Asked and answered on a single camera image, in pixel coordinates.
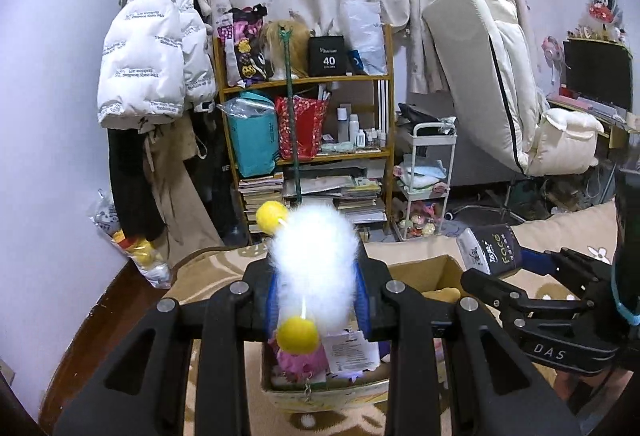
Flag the yellow dog plush keychain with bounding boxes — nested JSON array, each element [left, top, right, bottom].
[[422, 286, 461, 304]]

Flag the black Face tissue pack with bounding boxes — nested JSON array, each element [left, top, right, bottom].
[[456, 225, 523, 277]]

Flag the pink plush bear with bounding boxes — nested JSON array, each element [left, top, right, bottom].
[[269, 338, 329, 383]]

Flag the white fluffy plush yellow pompoms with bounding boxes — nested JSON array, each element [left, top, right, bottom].
[[256, 201, 359, 355]]

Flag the purple suit white-haired plush doll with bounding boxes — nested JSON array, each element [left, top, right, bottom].
[[326, 362, 390, 387]]

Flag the open cardboard box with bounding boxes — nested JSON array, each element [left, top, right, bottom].
[[260, 255, 465, 413]]

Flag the white rolling cart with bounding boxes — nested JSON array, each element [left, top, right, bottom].
[[393, 118, 458, 241]]

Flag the plastic bag of toys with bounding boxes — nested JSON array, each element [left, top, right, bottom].
[[89, 189, 171, 290]]

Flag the black monitor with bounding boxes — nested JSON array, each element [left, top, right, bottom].
[[564, 38, 632, 111]]

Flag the stack of books left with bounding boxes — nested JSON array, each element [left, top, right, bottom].
[[238, 172, 284, 234]]

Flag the wooden bookshelf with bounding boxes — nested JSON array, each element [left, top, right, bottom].
[[212, 22, 396, 242]]

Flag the red patterned bag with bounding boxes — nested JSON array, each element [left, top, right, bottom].
[[274, 95, 329, 161]]

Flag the beige trench coat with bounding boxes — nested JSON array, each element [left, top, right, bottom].
[[143, 114, 222, 268]]

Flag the cream folded mattress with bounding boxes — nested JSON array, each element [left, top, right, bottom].
[[422, 0, 551, 177]]

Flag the teal bag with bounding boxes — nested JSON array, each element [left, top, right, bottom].
[[219, 92, 279, 178]]

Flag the black box number 40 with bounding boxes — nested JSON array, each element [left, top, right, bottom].
[[308, 35, 347, 78]]

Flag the green pole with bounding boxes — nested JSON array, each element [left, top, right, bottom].
[[279, 26, 303, 205]]

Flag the white puffer jacket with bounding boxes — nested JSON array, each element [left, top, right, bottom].
[[96, 0, 217, 133]]

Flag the wall socket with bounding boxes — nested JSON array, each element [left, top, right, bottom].
[[0, 359, 15, 385]]

